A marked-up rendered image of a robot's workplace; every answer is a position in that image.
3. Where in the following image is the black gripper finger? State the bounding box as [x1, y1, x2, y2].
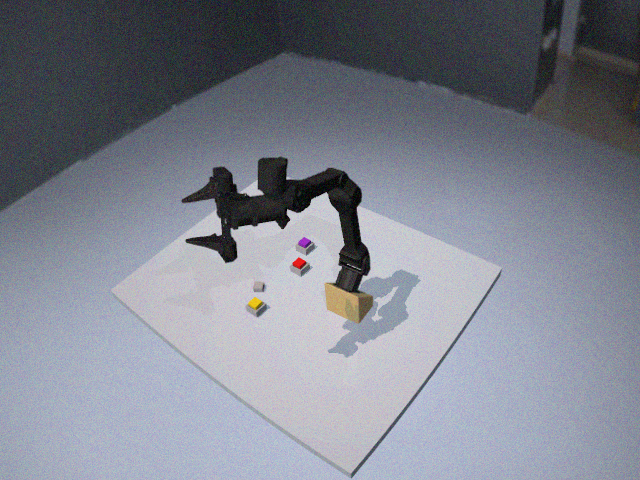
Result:
[185, 233, 223, 256]
[182, 177, 219, 203]

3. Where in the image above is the yellow button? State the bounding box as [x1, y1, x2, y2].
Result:
[246, 297, 267, 317]

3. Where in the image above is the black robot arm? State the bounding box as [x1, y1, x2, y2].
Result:
[257, 156, 371, 294]

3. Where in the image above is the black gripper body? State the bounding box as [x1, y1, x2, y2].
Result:
[212, 167, 262, 263]

